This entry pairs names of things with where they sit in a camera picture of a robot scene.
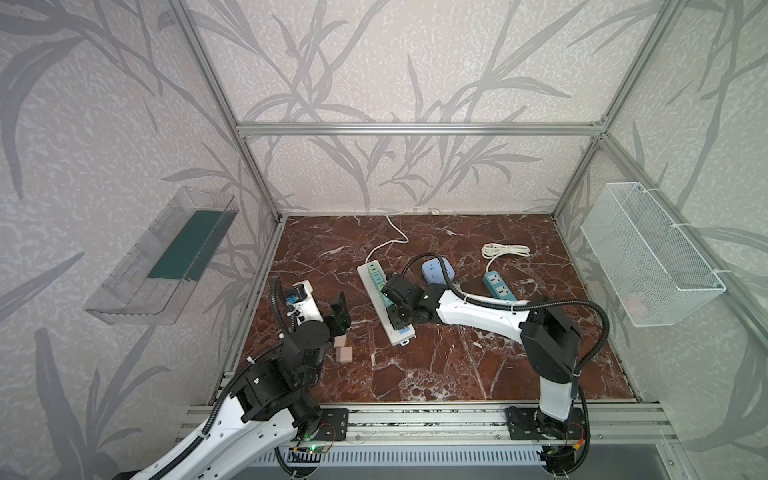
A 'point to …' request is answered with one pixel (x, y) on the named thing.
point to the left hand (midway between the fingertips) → (340, 289)
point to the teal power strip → (497, 286)
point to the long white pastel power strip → (379, 308)
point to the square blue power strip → (433, 273)
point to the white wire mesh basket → (654, 275)
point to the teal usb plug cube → (377, 277)
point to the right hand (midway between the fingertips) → (395, 305)
